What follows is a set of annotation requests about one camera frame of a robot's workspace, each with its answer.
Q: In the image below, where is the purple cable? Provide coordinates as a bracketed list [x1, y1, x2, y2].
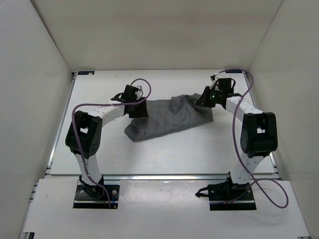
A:
[210, 68, 289, 209]
[71, 78, 153, 209]

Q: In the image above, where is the blue corner label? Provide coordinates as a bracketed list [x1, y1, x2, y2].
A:
[225, 69, 242, 74]
[77, 71, 95, 75]

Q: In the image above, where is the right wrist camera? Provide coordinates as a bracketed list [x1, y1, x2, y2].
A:
[210, 74, 219, 89]

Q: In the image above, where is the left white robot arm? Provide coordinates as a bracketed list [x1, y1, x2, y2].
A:
[65, 84, 148, 199]

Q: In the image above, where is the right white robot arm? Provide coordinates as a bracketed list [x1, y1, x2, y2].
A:
[195, 76, 278, 200]

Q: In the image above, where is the front aluminium rail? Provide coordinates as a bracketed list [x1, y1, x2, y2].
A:
[103, 174, 228, 181]

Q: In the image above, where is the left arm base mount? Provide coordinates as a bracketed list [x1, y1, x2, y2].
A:
[73, 181, 120, 210]

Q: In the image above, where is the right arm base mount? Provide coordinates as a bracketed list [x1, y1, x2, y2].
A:
[195, 178, 257, 211]

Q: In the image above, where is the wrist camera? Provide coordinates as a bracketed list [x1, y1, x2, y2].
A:
[136, 86, 144, 98]
[210, 74, 219, 89]

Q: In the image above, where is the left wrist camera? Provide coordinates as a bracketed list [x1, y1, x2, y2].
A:
[136, 86, 144, 98]

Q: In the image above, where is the aluminium rail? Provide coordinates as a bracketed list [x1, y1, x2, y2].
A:
[103, 174, 228, 181]
[47, 72, 77, 168]

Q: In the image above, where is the grey pleated skirt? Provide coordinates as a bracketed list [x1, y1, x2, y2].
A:
[124, 93, 213, 142]

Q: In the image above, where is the left aluminium rail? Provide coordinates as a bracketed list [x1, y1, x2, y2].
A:
[47, 72, 77, 168]

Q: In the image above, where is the right blue corner label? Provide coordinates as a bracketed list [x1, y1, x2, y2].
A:
[225, 69, 242, 74]

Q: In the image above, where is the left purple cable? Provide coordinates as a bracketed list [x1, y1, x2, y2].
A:
[71, 78, 153, 209]

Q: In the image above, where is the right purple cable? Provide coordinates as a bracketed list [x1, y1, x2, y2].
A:
[210, 68, 289, 209]

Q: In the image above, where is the left blue corner label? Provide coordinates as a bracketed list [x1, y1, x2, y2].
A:
[77, 71, 95, 75]

